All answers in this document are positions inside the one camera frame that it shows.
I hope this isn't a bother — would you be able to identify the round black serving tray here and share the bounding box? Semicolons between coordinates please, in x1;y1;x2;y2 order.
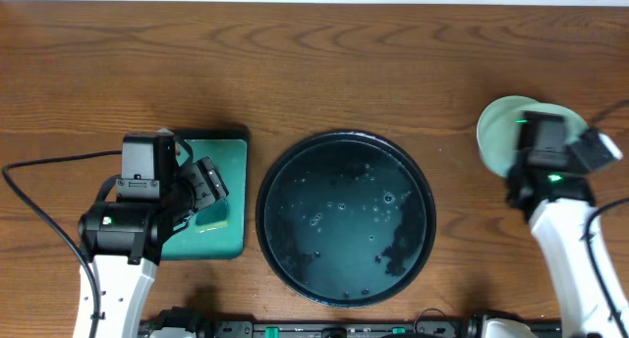
256;131;436;308

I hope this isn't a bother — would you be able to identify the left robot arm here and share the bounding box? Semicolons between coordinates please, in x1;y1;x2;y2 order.
73;132;229;337

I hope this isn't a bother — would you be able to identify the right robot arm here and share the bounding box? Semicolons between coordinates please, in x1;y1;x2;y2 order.
506;111;628;337

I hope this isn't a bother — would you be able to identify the mint green plate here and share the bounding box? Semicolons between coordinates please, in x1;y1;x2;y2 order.
477;95;588;178

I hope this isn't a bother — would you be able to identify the left black cable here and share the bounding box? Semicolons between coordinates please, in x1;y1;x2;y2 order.
1;149;124;338

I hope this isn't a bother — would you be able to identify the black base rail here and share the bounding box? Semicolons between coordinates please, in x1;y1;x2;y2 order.
137;306;564;338

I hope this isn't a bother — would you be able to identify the green scrubbing sponge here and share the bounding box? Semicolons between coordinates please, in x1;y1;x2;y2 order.
195;200;229;233

